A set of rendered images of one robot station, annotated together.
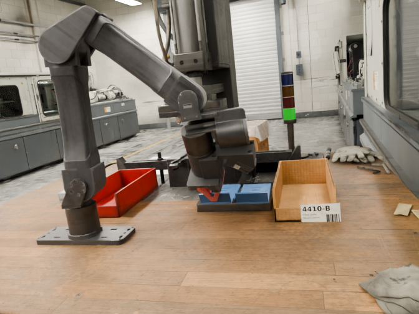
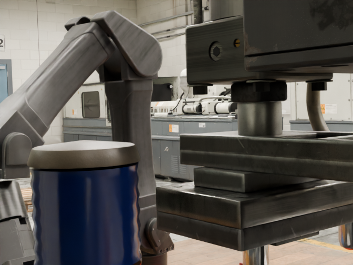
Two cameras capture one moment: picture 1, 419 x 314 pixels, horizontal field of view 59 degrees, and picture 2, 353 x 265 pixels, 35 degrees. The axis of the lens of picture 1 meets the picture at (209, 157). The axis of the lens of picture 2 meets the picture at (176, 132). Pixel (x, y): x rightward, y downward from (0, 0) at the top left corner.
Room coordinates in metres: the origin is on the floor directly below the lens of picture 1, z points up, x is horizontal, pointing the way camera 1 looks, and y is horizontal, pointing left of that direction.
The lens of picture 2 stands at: (1.30, -0.40, 1.21)
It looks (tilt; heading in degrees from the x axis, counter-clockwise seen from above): 3 degrees down; 127
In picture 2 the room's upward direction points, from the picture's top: 2 degrees counter-clockwise
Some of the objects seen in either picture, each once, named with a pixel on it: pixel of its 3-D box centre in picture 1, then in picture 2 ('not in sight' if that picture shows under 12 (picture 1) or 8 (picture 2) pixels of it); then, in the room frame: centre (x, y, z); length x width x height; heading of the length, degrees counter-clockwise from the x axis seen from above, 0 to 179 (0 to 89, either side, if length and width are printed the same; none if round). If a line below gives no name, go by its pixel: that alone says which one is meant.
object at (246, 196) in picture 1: (254, 188); not in sight; (0.84, -0.10, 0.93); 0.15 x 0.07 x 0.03; 167
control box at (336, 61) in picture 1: (338, 63); not in sight; (6.18, -2.27, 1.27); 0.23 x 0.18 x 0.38; 72
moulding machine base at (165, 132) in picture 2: not in sight; (152, 144); (-4.92, 7.21, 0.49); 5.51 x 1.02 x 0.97; 162
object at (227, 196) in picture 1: (221, 189); not in sight; (0.86, -0.02, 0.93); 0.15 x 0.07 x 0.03; 166
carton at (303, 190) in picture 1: (305, 188); not in sight; (0.81, -0.21, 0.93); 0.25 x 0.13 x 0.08; 165
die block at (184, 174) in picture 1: (205, 169); not in sight; (1.08, 0.02, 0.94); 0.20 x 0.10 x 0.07; 75
